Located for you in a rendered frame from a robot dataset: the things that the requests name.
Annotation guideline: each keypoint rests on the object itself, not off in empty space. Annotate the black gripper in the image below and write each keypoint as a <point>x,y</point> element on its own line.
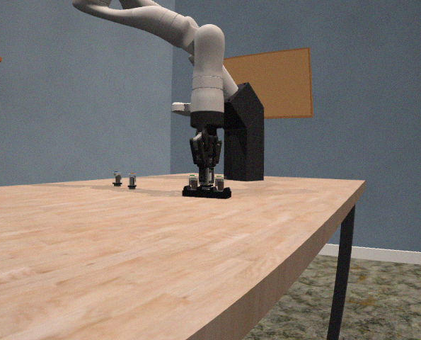
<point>204,150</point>

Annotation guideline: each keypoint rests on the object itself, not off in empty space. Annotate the black rack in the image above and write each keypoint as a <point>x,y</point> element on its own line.
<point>199,193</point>

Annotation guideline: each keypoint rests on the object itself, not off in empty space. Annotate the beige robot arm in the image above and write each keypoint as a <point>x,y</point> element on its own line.
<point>211,83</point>

